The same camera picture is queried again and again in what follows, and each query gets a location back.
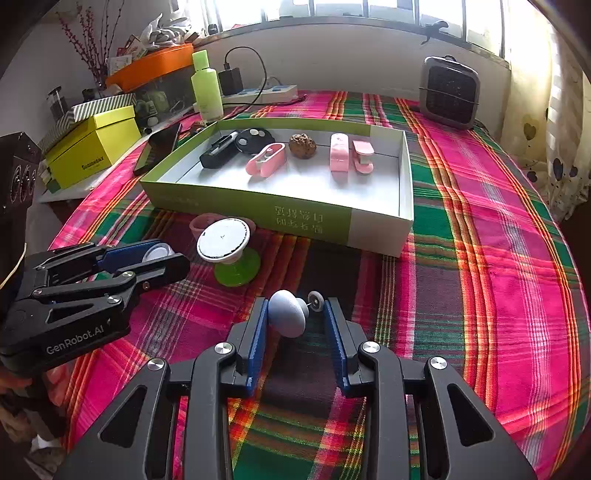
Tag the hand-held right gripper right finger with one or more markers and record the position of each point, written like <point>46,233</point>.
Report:
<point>336,346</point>

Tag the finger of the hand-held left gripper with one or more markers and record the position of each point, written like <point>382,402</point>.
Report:
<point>157,274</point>
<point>129,256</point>

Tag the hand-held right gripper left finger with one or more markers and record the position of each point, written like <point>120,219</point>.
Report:
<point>256,346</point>

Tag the small white cap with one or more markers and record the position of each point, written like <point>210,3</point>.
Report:
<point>159,253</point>

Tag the grey blue knob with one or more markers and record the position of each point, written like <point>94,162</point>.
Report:
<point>288,314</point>

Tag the green white cardboard box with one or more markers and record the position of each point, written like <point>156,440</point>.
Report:
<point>300,198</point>

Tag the black key fob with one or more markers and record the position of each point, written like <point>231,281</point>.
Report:
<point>254,137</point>

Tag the pink hook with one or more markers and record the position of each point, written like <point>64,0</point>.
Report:
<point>364,159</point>

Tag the pink rectangular clip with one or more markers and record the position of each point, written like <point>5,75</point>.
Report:
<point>340,152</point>

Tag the small pink cup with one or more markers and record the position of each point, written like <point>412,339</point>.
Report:
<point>198,225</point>

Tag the white disc on green base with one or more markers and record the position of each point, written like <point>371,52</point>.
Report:
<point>224,240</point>

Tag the black smartphone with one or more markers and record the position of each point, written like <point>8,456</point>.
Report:
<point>157,147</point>

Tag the yellow cardboard box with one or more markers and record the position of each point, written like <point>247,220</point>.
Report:
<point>92,143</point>

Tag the black rectangular device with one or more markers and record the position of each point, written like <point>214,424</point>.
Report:
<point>217,154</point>

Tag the grey white striped box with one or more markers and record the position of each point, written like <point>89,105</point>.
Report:
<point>92,107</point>

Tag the glass jar with black lid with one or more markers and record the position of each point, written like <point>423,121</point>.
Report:
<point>57,104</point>

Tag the pink green plaid tablecloth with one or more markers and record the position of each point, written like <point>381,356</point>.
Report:
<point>461,230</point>

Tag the light green plastic bottle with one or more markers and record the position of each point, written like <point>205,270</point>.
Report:
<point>207,87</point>

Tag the clear bin with orange lid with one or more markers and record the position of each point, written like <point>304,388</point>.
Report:
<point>152,67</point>

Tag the brown walnut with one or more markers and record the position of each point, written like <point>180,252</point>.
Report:
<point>302,145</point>

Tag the black charger adapter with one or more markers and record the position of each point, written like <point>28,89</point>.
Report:
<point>231,81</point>

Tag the dried purple flower branches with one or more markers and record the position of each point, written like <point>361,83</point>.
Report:
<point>92,46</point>

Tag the white power strip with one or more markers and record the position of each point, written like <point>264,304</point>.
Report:
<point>277,92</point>

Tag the white gloves and bags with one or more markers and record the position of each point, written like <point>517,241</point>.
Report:
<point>166,30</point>

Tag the small black windowsill object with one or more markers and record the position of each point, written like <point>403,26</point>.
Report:
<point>212,28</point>

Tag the grey space heater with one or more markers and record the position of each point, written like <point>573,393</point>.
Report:
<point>448,94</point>

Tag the heart print curtain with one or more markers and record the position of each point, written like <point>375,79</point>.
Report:
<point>558,129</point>

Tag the black clip on windowsill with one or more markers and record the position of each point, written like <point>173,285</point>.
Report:
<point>434,31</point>

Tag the barred window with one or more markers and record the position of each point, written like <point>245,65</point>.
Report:
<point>369,9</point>

